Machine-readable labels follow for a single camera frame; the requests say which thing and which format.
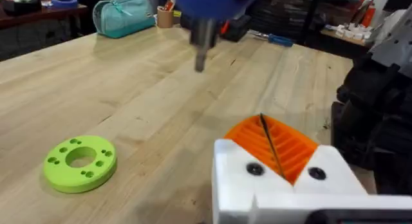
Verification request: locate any left gripper white and orange left finger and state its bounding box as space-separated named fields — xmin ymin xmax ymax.
xmin=212 ymin=113 xmax=294 ymax=224

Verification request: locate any left gripper white and orange right finger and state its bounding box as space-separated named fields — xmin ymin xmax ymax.
xmin=259 ymin=113 xmax=368 ymax=196

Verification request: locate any blue electric screwdriver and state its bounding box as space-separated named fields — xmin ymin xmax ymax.
xmin=172 ymin=0 xmax=262 ymax=73

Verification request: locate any heap of small white parts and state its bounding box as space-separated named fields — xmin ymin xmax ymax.
xmin=324 ymin=22 xmax=374 ymax=41

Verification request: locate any black box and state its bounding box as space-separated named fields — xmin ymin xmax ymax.
xmin=221 ymin=14 xmax=252 ymax=43

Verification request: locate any orange box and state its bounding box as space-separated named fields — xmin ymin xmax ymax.
xmin=360 ymin=6 xmax=377 ymax=28

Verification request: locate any green disc with holes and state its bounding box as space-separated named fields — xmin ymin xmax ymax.
xmin=42 ymin=135 xmax=118 ymax=194

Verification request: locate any teal zip bag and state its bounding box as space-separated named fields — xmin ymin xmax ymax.
xmin=92 ymin=0 xmax=156 ymax=39

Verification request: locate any blue tape roll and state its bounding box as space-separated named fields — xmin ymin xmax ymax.
xmin=50 ymin=0 xmax=79 ymax=10

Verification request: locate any dark wooden side table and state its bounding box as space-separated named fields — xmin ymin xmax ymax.
xmin=0 ymin=3 xmax=88 ymax=30

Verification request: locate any blue-handled hand screwdriver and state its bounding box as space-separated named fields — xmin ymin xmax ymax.
xmin=253 ymin=32 xmax=295 ymax=48

